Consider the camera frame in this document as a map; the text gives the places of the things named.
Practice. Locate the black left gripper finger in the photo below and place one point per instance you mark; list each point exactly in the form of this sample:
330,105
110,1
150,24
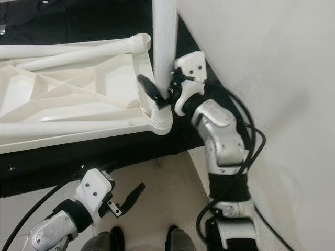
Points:
134,196
102,167

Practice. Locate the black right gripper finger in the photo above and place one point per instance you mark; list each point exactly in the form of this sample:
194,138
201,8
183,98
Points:
151,88

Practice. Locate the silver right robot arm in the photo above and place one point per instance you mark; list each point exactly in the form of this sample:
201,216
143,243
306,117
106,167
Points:
222,141

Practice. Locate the white plastic children table top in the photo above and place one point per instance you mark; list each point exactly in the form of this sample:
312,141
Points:
84,83

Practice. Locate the dark grey left robot foot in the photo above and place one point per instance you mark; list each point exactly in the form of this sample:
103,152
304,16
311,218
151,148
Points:
104,240

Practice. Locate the dark grey robot foot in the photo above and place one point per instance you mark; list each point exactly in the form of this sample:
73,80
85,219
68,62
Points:
180,240
104,240

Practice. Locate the black table cloth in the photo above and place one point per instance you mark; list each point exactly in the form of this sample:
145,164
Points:
57,167

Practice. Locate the dark grey right robot foot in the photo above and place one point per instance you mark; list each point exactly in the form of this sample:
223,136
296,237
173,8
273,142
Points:
180,240

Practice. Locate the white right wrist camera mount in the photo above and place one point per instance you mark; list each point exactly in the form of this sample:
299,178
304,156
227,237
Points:
191,65

